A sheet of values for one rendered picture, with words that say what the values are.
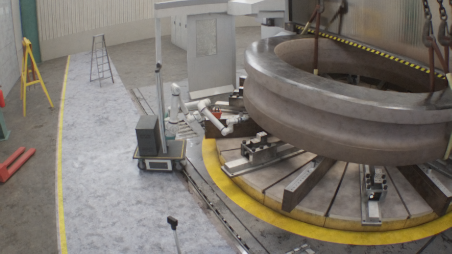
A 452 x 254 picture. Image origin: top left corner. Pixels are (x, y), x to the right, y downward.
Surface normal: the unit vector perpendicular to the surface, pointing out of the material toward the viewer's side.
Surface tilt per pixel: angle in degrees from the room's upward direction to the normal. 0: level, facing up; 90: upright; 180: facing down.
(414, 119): 90
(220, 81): 90
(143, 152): 90
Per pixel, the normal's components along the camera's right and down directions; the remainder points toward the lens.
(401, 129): -0.18, 0.38
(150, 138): 0.04, 0.38
